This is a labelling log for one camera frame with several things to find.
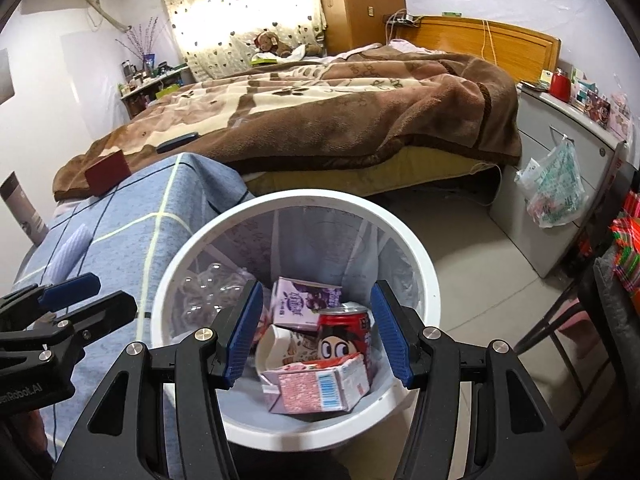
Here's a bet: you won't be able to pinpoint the yellow mattress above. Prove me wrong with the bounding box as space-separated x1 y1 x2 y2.
240 147 502 199

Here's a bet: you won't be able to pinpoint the silver wall panel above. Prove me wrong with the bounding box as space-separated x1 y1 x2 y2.
0 48 14 106

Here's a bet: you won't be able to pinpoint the purple milk carton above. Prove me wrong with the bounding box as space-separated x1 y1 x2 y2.
270 276 344 331

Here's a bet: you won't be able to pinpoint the wooden headboard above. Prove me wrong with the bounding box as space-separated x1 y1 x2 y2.
382 14 561 84

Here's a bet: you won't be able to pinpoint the yellow cable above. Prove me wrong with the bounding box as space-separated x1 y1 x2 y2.
479 18 499 69

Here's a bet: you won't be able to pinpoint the cartoon printed box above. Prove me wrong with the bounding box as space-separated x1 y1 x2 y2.
582 92 612 129

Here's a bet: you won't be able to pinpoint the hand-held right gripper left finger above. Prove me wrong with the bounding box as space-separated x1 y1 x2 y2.
51 279 265 480

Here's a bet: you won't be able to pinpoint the translucent bin liner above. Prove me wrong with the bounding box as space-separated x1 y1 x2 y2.
169 204 422 412

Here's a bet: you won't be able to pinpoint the dark red box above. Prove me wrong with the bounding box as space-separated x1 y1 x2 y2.
83 150 132 196

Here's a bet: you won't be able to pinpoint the wrapped wall pipe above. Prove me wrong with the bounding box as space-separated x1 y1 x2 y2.
79 0 132 31

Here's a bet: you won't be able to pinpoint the light blue ribbed cloth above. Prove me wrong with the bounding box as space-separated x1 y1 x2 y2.
48 224 92 281

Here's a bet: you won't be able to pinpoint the purple flower branches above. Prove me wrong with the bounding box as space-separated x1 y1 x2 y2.
114 17 161 61

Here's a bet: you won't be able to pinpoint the white round trash bin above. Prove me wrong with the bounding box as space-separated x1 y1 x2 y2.
149 188 441 451

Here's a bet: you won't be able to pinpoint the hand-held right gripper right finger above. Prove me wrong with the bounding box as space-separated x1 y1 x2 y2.
369 279 569 480

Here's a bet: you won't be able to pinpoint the wooden wardrobe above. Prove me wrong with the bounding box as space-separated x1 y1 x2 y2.
312 0 407 56

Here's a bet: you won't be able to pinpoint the printed plastic bag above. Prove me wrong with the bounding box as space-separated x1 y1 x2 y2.
514 137 586 230

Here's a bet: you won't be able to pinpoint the red cartoon drink can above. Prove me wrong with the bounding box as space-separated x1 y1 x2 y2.
316 302 374 382

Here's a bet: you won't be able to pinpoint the grey thermos tumbler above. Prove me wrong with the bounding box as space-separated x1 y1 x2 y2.
0 170 50 246

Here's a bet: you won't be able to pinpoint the patterned white paper cup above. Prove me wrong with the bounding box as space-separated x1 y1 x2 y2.
255 324 321 377

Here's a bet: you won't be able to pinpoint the grey bedside cabinet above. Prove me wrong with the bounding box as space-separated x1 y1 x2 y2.
488 82 629 279

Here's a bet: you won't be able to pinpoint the white wall sheet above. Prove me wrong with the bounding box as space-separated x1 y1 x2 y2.
59 29 129 132

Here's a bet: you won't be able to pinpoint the brown patterned blanket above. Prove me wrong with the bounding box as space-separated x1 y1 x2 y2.
52 42 524 204

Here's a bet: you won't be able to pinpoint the spotted window curtain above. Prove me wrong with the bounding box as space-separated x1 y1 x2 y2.
157 0 329 84

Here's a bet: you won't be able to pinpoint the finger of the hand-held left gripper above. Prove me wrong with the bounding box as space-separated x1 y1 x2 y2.
0 291 139 377
0 272 103 332

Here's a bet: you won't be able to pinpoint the pink milk carton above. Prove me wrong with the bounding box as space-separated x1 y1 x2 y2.
260 352 371 415

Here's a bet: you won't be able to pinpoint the pink printed box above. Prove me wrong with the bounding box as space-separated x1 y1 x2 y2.
607 92 636 141

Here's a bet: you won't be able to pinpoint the brown teddy bear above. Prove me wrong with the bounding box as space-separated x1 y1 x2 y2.
252 31 296 59

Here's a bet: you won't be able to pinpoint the black chair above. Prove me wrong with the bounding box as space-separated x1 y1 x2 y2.
514 254 640 480

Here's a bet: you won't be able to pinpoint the colourful woven cloth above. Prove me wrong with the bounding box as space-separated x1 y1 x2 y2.
607 212 640 302

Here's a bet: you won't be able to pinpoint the black phone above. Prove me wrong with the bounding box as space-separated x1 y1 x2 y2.
155 132 200 155

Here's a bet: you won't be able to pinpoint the teal white box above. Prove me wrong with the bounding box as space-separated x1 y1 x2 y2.
570 77 601 106

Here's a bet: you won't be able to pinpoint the cluttered white shelf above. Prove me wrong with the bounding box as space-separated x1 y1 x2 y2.
119 61 194 122

